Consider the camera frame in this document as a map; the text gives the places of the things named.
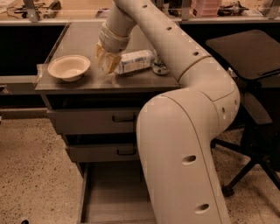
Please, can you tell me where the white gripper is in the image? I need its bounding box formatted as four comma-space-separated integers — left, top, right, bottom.
95, 22, 131, 74

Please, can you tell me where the bottom grey drawer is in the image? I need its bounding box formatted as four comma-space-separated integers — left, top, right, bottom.
77, 161, 157, 224

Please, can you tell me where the white paper bowl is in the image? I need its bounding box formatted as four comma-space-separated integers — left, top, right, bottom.
47, 55, 91, 82

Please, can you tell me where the metal shelf bracket right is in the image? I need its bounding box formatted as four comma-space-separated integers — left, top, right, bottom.
181, 0, 192, 21

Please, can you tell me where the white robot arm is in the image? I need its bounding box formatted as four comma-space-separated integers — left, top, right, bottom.
95, 0, 240, 224

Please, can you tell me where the top grey drawer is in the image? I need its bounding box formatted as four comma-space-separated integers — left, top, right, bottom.
47, 94, 143, 135

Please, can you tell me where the green white soda can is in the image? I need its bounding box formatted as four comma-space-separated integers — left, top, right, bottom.
152, 58, 169, 75

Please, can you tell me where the grey drawer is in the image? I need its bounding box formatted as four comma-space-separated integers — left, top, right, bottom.
47, 94, 143, 135
66, 133, 139, 163
77, 161, 157, 224

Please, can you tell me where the black office chair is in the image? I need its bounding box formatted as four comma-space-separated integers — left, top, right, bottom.
206, 30, 280, 197

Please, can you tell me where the metal shelf bracket left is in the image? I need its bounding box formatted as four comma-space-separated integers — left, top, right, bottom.
23, 0, 39, 23

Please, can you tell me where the metal shelf bracket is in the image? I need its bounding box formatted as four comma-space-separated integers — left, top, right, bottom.
181, 0, 192, 21
23, 0, 39, 23

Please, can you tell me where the middle grey drawer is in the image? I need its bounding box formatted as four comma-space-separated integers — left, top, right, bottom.
66, 133, 139, 163

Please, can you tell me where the blue label plastic bottle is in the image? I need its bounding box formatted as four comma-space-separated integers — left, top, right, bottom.
115, 50, 153, 74

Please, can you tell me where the grey drawer cabinet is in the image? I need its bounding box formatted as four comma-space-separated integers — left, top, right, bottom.
36, 21, 179, 168

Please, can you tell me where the pink plastic crate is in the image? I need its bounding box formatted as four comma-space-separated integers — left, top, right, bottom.
191, 0, 221, 17

